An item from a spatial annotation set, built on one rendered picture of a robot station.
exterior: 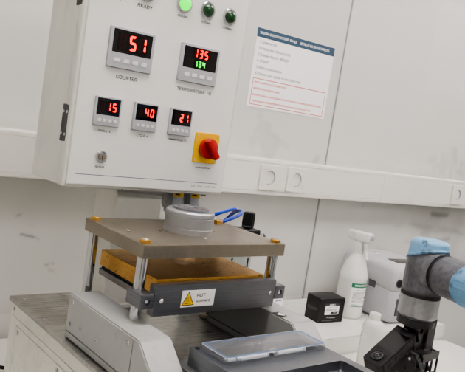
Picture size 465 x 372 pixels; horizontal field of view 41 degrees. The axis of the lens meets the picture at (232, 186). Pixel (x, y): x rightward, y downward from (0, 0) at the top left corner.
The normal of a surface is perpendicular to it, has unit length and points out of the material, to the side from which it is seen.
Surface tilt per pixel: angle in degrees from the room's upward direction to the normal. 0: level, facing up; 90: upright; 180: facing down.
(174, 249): 90
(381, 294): 90
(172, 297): 90
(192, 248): 90
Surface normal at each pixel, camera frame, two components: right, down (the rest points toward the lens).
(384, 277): -0.83, -0.17
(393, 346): -0.20, -0.88
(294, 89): 0.59, 0.17
